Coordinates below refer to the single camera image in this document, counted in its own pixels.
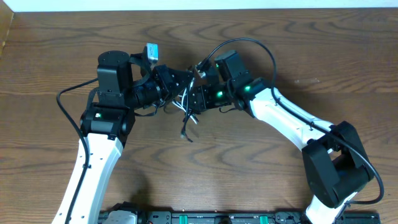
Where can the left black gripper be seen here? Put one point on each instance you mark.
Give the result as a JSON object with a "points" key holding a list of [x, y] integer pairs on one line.
{"points": [[161, 82]]}

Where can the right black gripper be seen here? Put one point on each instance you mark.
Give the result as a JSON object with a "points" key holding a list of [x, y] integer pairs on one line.
{"points": [[196, 98]]}

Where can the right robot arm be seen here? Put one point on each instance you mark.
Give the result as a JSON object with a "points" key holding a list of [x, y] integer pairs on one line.
{"points": [[336, 164]]}

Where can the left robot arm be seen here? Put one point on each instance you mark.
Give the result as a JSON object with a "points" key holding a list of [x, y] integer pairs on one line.
{"points": [[125, 83]]}

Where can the clear tape piece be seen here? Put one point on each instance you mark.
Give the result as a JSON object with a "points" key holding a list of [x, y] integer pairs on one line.
{"points": [[307, 81]]}

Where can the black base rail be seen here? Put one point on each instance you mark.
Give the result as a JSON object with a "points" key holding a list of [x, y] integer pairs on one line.
{"points": [[130, 213]]}

